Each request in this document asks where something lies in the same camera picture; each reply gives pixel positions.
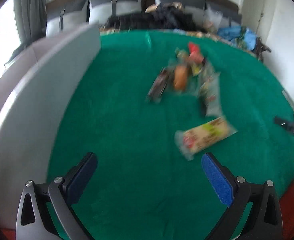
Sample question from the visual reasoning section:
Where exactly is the right grey pillow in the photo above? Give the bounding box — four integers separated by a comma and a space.
155, 0, 242, 29

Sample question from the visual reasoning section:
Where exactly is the dark handbag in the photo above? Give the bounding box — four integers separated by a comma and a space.
252, 36, 272, 62

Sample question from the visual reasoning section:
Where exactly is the black jacket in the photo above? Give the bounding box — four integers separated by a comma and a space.
104, 2, 206, 32

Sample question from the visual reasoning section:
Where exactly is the left grey pillow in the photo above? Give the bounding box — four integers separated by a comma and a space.
46, 0, 89, 37

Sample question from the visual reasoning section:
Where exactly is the blue clothing pile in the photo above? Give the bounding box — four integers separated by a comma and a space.
217, 25, 257, 51

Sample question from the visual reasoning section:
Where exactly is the brown chocolate snack bar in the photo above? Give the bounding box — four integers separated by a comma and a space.
147, 68, 171, 101

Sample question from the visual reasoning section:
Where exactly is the red snack packet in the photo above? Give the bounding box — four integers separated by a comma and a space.
188, 42, 204, 64

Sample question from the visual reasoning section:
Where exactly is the green satin cloth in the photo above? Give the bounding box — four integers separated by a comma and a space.
48, 31, 294, 239

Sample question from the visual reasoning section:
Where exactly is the clear plastic bag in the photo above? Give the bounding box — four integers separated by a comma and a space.
203, 7, 223, 33

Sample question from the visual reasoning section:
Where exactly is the grey curtain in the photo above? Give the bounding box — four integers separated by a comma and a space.
13, 0, 47, 44

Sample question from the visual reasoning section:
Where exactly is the beige green snack pack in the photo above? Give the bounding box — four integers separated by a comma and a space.
175, 116, 237, 161

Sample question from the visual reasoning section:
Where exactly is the black clear long snack pack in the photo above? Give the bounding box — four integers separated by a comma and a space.
198, 61, 223, 118

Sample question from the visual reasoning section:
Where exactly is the grey pillow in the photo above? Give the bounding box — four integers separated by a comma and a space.
155, 0, 242, 29
89, 0, 142, 26
46, 0, 89, 37

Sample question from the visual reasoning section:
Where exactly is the middle grey pillow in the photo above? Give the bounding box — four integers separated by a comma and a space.
89, 0, 142, 26

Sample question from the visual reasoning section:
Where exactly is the orange sausage snack pack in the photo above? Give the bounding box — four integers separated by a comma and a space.
172, 64, 189, 91

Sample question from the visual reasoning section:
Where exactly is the yellow snack packet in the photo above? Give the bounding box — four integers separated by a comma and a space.
175, 49, 205, 76

